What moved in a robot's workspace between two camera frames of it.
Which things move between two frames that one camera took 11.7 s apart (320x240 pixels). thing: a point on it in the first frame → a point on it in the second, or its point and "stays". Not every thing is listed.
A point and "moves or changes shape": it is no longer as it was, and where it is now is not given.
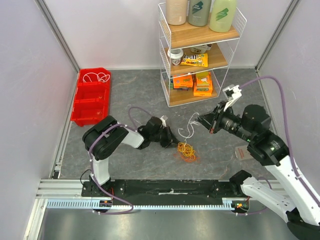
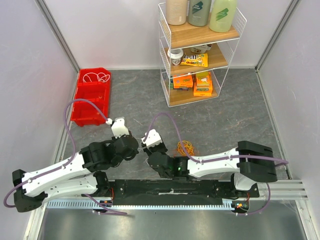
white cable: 190,127 moves or changes shape
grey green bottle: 198,12 stays
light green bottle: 222,15 stays
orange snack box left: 183,82 stays
